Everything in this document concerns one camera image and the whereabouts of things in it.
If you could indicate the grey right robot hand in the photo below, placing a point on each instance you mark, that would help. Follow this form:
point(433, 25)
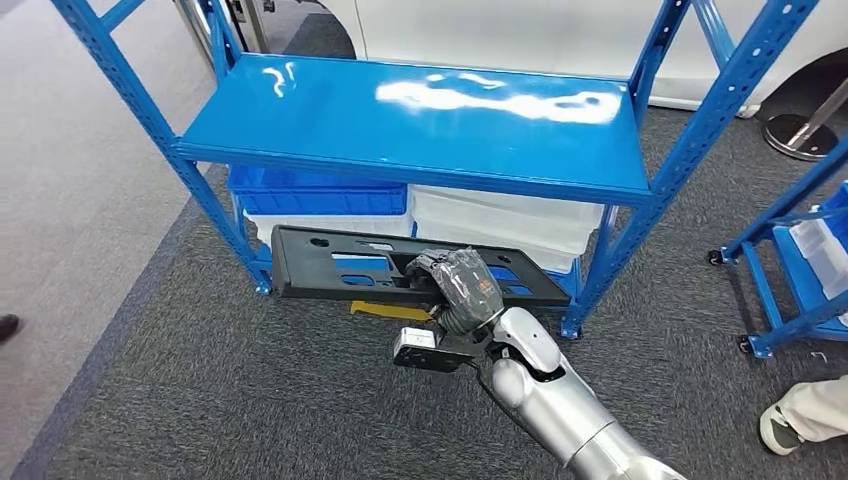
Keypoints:
point(464, 285)

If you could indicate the black plastic panel part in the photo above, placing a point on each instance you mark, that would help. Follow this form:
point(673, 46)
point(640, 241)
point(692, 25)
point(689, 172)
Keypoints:
point(311, 272)

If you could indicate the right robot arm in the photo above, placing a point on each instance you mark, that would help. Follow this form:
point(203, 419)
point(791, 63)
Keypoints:
point(563, 411)

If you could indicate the blue metal shelf rack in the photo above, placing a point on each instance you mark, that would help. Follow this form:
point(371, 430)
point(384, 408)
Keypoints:
point(397, 132)

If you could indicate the yellow floor tape strip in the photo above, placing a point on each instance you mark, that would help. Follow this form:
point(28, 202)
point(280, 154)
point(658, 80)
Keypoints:
point(384, 310)

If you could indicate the white car with red stripe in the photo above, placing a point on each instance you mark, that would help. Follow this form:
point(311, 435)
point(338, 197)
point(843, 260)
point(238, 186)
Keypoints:
point(530, 33)

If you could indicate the blue metal cart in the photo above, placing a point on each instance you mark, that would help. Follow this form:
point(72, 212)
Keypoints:
point(782, 205)

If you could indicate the white plastic bin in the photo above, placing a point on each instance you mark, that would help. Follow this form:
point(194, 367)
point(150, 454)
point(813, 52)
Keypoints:
point(821, 252)

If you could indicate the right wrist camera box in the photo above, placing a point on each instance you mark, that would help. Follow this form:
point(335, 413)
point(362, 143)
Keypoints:
point(424, 348)

